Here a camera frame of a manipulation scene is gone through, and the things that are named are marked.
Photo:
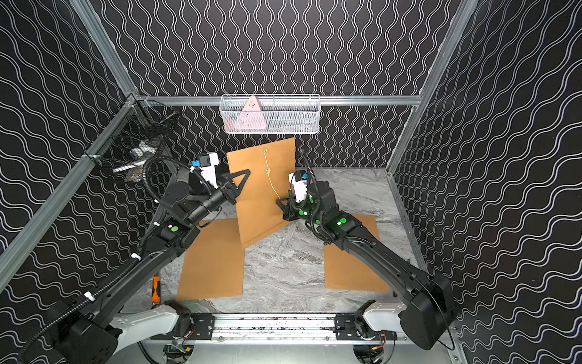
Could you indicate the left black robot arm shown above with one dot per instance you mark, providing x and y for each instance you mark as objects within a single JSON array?
[{"x": 82, "y": 331}]

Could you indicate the white wire mesh basket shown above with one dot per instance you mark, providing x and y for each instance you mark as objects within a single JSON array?
[{"x": 285, "y": 114}]

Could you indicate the pink triangular board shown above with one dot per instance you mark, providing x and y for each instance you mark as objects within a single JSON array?
[{"x": 250, "y": 118}]

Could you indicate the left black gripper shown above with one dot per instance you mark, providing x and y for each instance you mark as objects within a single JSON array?
[{"x": 229, "y": 188}]

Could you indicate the brown file bag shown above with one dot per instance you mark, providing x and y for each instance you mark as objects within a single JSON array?
[
  {"x": 214, "y": 264},
  {"x": 345, "y": 272},
  {"x": 270, "y": 164}
]

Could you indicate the white object in black basket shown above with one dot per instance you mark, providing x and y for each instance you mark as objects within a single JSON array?
[{"x": 132, "y": 171}]

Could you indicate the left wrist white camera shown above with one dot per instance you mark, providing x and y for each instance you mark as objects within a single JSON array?
[{"x": 206, "y": 164}]

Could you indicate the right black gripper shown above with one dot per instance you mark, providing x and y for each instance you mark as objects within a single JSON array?
[{"x": 289, "y": 209}]

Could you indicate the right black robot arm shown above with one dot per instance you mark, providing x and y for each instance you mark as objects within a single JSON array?
[{"x": 430, "y": 308}]

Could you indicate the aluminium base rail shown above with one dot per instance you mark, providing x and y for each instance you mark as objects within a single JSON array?
[{"x": 296, "y": 328}]

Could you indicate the black plastic tool case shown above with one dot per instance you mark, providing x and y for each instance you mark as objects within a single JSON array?
[{"x": 198, "y": 187}]

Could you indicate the black wire mesh basket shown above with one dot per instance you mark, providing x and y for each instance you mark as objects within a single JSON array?
[{"x": 148, "y": 121}]

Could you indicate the orange handled tool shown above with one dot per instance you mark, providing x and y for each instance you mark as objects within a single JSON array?
[{"x": 156, "y": 291}]

